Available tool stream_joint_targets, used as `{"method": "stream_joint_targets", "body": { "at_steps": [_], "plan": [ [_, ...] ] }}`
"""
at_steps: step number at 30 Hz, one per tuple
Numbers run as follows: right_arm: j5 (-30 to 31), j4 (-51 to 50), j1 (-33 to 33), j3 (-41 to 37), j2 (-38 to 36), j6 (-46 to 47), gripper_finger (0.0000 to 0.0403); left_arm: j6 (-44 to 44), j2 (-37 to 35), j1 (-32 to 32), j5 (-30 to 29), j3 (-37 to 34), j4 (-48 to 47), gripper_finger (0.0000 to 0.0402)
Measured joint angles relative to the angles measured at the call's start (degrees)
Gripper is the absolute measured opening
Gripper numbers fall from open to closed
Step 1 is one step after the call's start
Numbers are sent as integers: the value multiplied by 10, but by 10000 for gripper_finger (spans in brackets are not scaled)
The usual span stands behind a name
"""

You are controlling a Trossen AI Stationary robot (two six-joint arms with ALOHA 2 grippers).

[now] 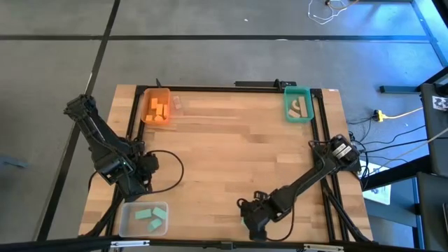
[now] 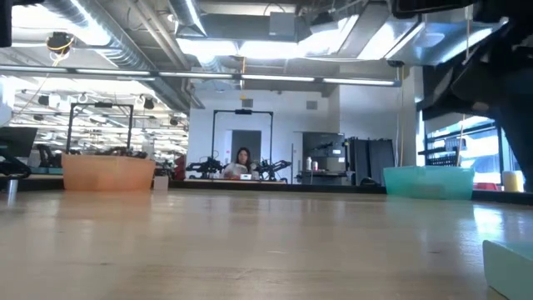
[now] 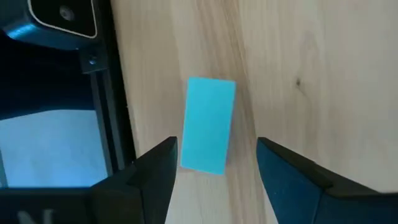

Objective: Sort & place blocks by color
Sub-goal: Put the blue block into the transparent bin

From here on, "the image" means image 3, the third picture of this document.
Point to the turquoise wooden block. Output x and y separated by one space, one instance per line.
208 124

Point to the small black table-level camera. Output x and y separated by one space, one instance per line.
53 21

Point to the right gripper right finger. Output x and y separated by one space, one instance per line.
286 177

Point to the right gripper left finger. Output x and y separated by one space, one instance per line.
158 174

